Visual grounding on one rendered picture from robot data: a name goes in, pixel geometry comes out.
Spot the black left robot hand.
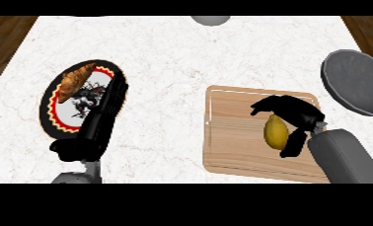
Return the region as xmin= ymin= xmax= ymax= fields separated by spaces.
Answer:
xmin=48 ymin=77 xmax=129 ymax=163

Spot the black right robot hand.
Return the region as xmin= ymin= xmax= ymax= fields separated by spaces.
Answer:
xmin=249 ymin=95 xmax=327 ymax=159

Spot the yellow lemon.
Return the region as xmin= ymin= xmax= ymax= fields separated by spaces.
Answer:
xmin=262 ymin=113 xmax=291 ymax=151

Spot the dark grey pan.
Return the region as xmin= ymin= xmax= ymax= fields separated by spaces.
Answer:
xmin=318 ymin=48 xmax=373 ymax=117

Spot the pale wooden cutting board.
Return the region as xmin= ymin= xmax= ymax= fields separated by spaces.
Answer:
xmin=202 ymin=84 xmax=331 ymax=185

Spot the black patterned plate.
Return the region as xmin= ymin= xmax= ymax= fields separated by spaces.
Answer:
xmin=38 ymin=58 xmax=128 ymax=140

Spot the brown croissant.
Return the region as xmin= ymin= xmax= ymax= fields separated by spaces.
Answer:
xmin=57 ymin=62 xmax=97 ymax=105

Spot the grey round object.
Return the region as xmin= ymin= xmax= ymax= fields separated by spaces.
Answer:
xmin=188 ymin=16 xmax=232 ymax=27

